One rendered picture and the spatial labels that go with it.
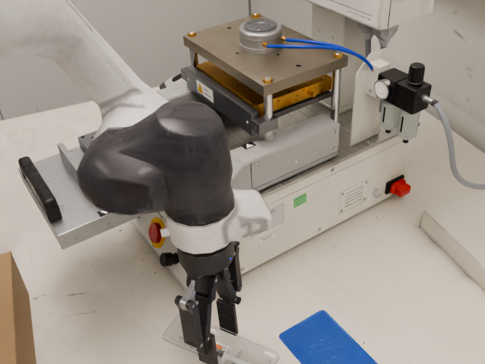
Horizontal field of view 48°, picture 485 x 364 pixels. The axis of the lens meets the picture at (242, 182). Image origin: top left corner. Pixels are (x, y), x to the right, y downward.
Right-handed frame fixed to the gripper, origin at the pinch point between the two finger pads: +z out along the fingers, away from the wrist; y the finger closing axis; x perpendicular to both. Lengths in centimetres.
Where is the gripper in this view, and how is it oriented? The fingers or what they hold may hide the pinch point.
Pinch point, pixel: (217, 334)
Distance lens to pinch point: 86.4
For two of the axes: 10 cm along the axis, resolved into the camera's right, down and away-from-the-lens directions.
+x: 8.8, 2.5, -4.1
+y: -4.8, 5.5, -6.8
